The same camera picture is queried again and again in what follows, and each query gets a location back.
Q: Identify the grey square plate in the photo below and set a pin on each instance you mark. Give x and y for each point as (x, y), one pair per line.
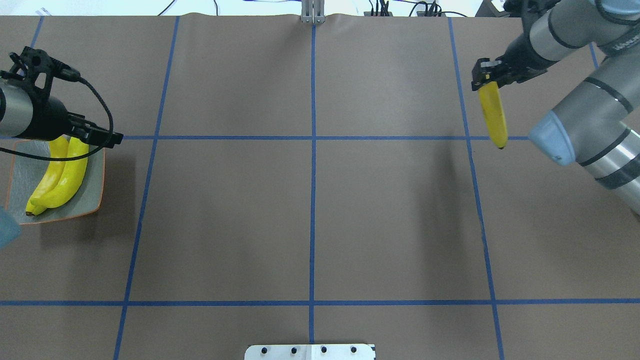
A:
(24, 174)

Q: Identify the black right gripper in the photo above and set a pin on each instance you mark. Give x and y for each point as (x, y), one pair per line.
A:
(517, 55)

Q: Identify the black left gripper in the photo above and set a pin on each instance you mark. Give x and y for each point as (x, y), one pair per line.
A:
(48, 120)

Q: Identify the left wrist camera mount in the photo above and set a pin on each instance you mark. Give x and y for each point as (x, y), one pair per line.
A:
(33, 71)

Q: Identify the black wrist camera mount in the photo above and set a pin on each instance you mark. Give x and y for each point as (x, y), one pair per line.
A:
(528, 8)

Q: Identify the aluminium frame post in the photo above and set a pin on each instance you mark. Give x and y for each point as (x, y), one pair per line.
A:
(313, 12)

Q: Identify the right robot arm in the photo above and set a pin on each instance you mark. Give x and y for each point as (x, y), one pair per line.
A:
(587, 126)

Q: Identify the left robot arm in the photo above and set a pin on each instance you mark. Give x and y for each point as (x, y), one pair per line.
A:
(31, 113)

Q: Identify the white camera pole base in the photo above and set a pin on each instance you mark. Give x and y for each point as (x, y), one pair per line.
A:
(326, 351)

